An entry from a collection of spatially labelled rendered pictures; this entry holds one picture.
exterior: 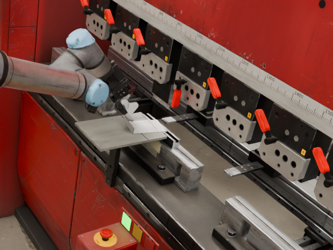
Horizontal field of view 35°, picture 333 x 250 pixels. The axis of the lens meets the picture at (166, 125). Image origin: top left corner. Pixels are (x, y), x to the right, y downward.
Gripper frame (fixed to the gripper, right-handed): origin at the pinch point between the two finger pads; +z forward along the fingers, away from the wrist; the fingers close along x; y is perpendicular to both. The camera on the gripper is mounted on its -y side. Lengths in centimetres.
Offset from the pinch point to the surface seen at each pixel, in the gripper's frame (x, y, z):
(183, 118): 2.9, 16.3, 18.9
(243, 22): -31, 40, -25
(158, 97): 3.1, 12.8, 4.5
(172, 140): -10.5, 7.8, 12.3
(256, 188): 76, 42, 171
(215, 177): 93, 24, 156
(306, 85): -56, 39, -17
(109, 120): 5.0, -5.7, 1.4
